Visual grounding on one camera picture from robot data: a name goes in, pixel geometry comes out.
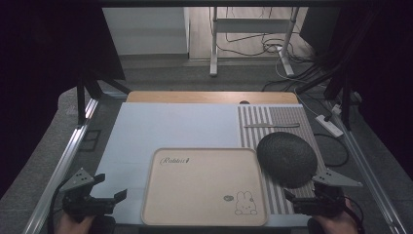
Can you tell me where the black metal stand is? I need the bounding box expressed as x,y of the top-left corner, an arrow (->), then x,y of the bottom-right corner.
75,69 -> 132,127
296,63 -> 355,132

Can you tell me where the white power strip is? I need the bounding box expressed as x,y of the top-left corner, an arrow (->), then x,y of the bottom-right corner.
315,113 -> 345,138

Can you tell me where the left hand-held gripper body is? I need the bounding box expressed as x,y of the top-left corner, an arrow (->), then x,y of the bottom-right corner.
58,167 -> 117,224

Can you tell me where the black square floor frame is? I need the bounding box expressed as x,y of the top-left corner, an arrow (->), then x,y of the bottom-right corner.
78,129 -> 102,152

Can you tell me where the dark round woven placemat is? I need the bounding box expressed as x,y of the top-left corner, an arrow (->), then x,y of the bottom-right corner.
255,131 -> 319,190

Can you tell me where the light blue table mat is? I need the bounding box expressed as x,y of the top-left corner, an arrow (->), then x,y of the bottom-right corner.
92,101 -> 310,227

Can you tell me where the beige tray with rabbit print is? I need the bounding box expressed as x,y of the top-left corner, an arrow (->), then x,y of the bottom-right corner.
140,147 -> 269,227

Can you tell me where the bundle of floor cables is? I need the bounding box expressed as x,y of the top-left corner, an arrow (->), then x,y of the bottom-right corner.
215,7 -> 316,64

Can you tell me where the grey table knife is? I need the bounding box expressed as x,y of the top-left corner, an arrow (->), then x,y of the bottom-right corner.
243,122 -> 301,130

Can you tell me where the hand-held gripper cable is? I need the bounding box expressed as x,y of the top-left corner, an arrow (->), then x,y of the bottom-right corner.
343,194 -> 366,234
47,180 -> 68,234

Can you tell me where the right hand-held gripper cable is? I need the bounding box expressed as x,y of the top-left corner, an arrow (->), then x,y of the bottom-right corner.
343,194 -> 366,234

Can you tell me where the left hand-held gripper cable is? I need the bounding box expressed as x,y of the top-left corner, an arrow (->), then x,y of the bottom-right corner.
47,180 -> 68,234

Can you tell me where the aluminium frame rail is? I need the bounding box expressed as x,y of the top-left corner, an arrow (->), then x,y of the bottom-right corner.
21,97 -> 100,234
324,99 -> 413,234

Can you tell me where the person's right hand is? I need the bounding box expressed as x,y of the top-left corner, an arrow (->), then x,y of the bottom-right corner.
312,198 -> 358,234

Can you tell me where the grey striped placemat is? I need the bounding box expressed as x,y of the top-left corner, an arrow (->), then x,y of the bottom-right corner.
237,104 -> 327,215

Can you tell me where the white desk frame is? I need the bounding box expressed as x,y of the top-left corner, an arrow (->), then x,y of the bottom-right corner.
208,7 -> 302,78

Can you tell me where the white cabinet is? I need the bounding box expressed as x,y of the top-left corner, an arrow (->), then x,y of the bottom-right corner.
101,7 -> 191,57

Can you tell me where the black looped floor cable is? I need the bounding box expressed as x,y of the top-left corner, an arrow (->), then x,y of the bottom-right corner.
313,132 -> 351,169

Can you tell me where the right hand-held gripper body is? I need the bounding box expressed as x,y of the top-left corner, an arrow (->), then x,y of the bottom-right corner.
293,168 -> 363,219

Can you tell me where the person's left hand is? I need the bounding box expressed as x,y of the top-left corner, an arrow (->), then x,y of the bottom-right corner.
54,213 -> 95,234

